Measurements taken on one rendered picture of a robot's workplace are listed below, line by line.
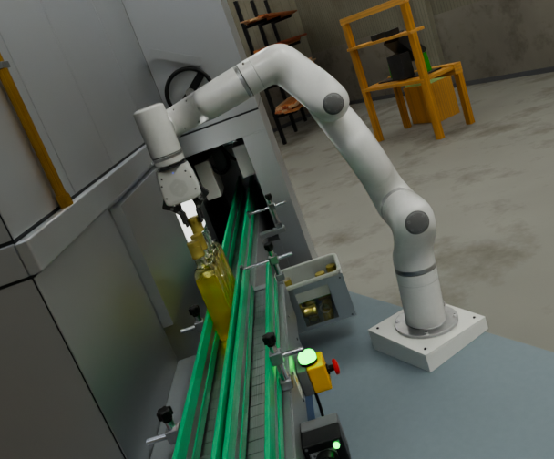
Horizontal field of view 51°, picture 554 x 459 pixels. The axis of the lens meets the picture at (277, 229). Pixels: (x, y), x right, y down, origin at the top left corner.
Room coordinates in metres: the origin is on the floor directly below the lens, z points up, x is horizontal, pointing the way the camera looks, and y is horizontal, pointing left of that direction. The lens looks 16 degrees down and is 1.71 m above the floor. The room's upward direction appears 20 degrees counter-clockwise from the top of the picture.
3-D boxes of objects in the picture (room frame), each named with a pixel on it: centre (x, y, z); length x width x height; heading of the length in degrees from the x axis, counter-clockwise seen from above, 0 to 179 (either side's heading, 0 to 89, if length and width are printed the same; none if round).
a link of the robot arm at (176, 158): (1.57, 0.21, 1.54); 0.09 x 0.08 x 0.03; 86
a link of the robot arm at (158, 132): (1.58, 0.21, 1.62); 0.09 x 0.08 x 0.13; 179
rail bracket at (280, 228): (2.34, 0.01, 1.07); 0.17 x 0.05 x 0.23; 85
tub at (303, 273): (1.81, -0.04, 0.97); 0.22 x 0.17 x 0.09; 85
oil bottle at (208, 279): (1.46, 0.21, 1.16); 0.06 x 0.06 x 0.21; 84
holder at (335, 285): (1.81, -0.02, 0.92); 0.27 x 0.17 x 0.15; 85
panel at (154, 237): (1.87, 0.31, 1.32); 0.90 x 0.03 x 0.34; 175
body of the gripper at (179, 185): (1.57, 0.21, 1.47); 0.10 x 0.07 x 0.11; 86
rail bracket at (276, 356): (1.10, 0.07, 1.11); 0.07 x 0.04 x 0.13; 85
